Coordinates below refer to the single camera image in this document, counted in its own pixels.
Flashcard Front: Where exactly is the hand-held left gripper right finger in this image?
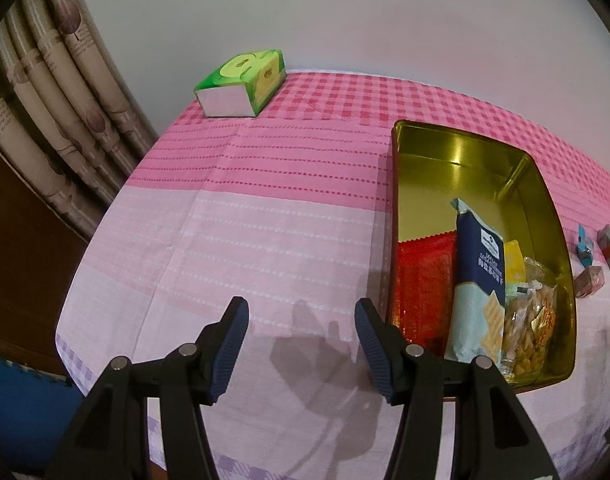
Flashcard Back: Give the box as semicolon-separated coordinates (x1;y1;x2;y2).
354;297;561;480

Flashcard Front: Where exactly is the pink checked tablecloth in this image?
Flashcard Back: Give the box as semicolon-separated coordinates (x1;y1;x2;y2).
55;70;610;480

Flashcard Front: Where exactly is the beige patterned curtain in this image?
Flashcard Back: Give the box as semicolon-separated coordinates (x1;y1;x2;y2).
0;0;158;246

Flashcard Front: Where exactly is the blue object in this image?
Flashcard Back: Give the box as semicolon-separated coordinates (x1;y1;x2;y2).
0;352;86;473

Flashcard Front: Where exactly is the clear bag of yellow snacks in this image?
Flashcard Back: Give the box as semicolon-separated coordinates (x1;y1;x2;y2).
498;280;558;386

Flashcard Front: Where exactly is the gold metal tin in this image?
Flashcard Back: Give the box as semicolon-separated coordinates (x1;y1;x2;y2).
383;120;577;396

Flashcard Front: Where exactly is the brown and pink candy packet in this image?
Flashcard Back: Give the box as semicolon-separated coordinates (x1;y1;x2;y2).
572;266;606;301

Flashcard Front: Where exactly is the yellow snack packet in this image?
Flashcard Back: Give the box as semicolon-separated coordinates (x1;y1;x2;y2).
502;240;528;296

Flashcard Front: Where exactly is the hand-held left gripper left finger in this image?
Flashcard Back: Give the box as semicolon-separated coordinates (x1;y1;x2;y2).
42;296;251;480

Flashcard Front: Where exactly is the dark blue cracker packet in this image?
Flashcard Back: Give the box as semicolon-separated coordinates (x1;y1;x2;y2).
442;197;508;366

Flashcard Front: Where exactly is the clear packet of orange snacks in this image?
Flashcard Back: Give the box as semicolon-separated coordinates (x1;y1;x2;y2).
522;256;557;297

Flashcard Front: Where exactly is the red snack packet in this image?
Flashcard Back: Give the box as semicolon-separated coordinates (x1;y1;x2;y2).
389;230;458;358

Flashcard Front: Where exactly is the blue foil wrapped candy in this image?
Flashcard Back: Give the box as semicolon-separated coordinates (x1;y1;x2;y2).
575;223;595;268

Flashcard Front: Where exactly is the brown wooden cabinet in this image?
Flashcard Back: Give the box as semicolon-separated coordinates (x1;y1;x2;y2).
0;145;88;376

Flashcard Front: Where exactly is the green tissue box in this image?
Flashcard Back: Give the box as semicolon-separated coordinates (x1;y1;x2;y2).
192;48;287;118

